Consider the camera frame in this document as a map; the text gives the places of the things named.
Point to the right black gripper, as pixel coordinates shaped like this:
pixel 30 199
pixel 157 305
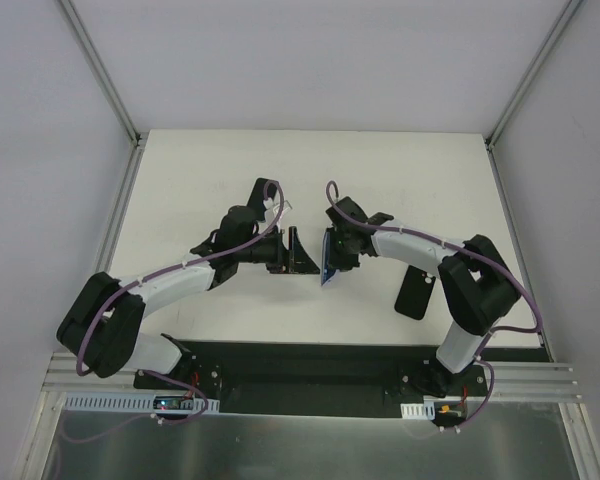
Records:
pixel 335 248

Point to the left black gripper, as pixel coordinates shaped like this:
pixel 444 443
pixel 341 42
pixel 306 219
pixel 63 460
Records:
pixel 284 251

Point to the black smartphone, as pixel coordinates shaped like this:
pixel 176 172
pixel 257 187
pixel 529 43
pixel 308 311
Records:
pixel 328 272
pixel 263 189

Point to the black phone case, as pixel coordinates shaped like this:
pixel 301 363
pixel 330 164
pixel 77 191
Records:
pixel 414 294

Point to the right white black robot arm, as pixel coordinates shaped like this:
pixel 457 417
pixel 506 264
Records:
pixel 477 284

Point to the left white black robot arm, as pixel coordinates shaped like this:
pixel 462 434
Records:
pixel 102 327

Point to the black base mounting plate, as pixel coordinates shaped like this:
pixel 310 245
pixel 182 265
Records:
pixel 357 381

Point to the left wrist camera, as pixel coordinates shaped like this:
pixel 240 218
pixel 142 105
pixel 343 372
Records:
pixel 280 207

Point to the right white cable duct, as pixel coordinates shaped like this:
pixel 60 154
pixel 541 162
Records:
pixel 418 411

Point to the white cable duct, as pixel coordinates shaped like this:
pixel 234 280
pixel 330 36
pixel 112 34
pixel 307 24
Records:
pixel 418 411
pixel 138 403

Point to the left white cable duct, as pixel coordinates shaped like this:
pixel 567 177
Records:
pixel 138 403

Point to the left aluminium frame post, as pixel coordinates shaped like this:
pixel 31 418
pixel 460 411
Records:
pixel 98 69

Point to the aluminium frame post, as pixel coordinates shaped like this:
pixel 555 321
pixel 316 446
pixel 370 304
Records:
pixel 98 69
pixel 560 25

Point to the right aluminium frame post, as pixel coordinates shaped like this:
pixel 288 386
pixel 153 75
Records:
pixel 560 25

